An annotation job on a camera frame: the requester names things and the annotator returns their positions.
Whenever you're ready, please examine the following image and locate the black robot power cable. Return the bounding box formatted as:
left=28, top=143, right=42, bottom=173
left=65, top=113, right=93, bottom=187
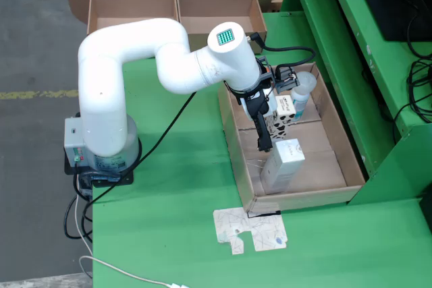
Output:
left=82, top=91, right=197, bottom=208

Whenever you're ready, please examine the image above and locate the open cardboard box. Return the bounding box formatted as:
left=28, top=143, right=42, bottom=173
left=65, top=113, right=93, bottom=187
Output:
left=67, top=0, right=180, bottom=36
left=175, top=0, right=274, bottom=55

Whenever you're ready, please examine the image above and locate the thin white cable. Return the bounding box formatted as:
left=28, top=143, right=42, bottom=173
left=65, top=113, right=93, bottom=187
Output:
left=74, top=179, right=173, bottom=287

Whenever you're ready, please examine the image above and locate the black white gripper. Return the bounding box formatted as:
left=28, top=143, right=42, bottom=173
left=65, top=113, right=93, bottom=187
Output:
left=236, top=87, right=279, bottom=153

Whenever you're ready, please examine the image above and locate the gray robot controller box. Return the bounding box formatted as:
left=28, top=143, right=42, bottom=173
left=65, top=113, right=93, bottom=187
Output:
left=63, top=116, right=99, bottom=169

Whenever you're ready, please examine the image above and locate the cow print hand cream box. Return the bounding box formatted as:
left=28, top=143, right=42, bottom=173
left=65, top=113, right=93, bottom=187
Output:
left=265, top=94, right=297, bottom=142

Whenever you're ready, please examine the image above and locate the gray wrist camera module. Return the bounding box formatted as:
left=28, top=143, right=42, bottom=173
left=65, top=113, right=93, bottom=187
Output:
left=275, top=65, right=301, bottom=93

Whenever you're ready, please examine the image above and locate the green metal shelf unit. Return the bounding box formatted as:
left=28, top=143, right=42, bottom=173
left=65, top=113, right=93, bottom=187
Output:
left=279, top=0, right=432, bottom=206

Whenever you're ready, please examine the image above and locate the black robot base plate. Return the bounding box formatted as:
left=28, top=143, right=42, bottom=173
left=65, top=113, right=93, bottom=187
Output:
left=63, top=152, right=134, bottom=188

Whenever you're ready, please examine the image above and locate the black looped floor cable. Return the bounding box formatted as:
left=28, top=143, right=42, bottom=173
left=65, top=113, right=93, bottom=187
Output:
left=63, top=195, right=94, bottom=240

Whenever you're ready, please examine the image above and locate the black cable bundle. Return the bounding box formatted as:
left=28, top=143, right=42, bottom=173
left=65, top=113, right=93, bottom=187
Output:
left=393, top=11, right=432, bottom=123

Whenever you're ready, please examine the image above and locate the white d'Alba carton box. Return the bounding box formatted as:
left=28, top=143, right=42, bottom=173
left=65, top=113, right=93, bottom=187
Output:
left=259, top=138, right=306, bottom=195

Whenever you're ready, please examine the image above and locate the white bottle teal label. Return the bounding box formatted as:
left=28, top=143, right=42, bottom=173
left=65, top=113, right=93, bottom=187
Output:
left=290, top=71, right=318, bottom=122

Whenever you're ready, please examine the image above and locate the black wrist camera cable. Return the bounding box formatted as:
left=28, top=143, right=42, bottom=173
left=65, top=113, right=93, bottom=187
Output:
left=247, top=32, right=317, bottom=71

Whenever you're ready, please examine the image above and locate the shallow cardboard tray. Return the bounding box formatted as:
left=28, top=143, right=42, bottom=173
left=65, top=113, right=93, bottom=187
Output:
left=217, top=61, right=367, bottom=214

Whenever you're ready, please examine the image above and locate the flattened patterned white carton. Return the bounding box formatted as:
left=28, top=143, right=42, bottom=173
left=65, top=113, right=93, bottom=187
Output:
left=212, top=206, right=288, bottom=256

